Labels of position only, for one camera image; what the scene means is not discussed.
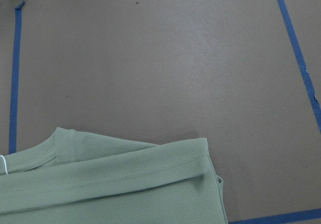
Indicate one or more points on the olive green long-sleeve shirt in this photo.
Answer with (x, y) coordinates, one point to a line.
(81, 177)

